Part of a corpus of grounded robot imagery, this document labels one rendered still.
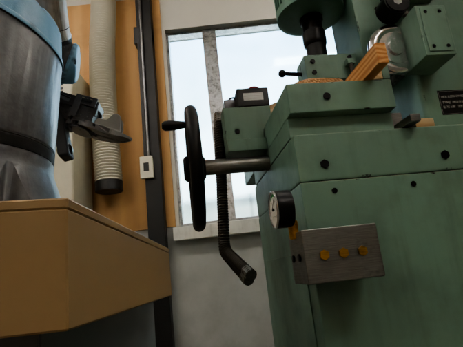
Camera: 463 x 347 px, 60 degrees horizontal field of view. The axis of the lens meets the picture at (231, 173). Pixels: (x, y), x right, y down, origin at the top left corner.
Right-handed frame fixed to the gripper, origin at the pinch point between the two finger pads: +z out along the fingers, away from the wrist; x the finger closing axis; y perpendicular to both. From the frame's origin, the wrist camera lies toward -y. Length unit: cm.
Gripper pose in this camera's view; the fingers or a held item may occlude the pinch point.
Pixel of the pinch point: (125, 140)
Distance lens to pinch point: 100.6
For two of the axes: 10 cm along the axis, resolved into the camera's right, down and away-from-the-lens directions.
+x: -0.9, 2.6, 9.6
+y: 2.5, -9.3, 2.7
